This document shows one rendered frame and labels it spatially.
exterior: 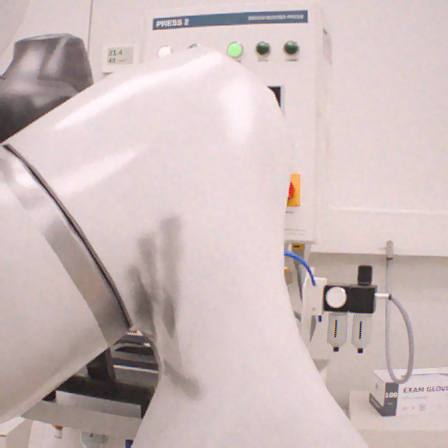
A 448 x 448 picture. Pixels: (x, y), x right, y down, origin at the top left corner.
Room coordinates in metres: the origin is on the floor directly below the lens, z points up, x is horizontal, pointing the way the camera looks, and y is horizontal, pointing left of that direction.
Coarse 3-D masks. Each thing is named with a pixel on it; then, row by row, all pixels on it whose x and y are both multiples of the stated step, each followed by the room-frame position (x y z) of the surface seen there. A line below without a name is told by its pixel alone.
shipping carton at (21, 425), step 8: (8, 424) 1.11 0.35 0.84; (16, 424) 1.11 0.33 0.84; (24, 424) 1.13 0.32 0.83; (32, 424) 1.17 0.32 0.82; (0, 432) 1.06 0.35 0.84; (8, 432) 1.06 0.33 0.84; (16, 432) 1.10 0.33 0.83; (24, 432) 1.13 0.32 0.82; (0, 440) 1.05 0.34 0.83; (8, 440) 1.06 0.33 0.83; (16, 440) 1.09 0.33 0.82; (24, 440) 1.13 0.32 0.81
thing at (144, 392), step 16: (64, 384) 0.82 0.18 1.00; (80, 384) 0.82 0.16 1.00; (96, 384) 0.81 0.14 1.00; (112, 384) 0.80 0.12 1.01; (128, 384) 0.80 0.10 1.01; (144, 384) 0.80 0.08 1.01; (48, 400) 0.83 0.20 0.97; (112, 400) 0.81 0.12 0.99; (128, 400) 0.80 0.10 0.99; (144, 400) 0.79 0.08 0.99
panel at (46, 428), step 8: (48, 424) 0.97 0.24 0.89; (48, 432) 0.96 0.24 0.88; (56, 432) 0.96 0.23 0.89; (64, 432) 0.95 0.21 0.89; (72, 432) 0.95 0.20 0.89; (40, 440) 0.96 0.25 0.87; (48, 440) 0.96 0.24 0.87; (56, 440) 0.95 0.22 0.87; (64, 440) 0.95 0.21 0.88; (72, 440) 0.95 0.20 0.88; (112, 440) 0.93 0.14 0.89; (120, 440) 0.93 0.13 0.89
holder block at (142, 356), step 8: (120, 344) 1.09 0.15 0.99; (128, 344) 1.10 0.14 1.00; (112, 352) 1.03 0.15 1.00; (120, 352) 1.03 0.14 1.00; (128, 352) 1.08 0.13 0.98; (136, 352) 1.08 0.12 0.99; (144, 352) 1.07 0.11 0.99; (152, 352) 1.07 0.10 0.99; (120, 360) 0.99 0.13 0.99; (128, 360) 0.99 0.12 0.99; (136, 360) 0.99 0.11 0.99; (144, 360) 0.99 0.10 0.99; (152, 360) 0.99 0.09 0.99; (144, 368) 0.98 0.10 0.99; (152, 368) 0.98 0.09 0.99
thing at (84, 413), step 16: (128, 368) 0.88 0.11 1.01; (64, 400) 0.85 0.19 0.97; (80, 400) 0.85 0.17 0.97; (96, 400) 0.86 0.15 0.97; (32, 416) 0.84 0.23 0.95; (48, 416) 0.83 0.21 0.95; (64, 416) 0.83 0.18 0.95; (80, 416) 0.82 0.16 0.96; (96, 416) 0.81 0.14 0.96; (112, 416) 0.80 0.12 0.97; (128, 416) 0.80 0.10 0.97; (96, 432) 0.81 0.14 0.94; (112, 432) 0.80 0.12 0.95; (128, 432) 0.80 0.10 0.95
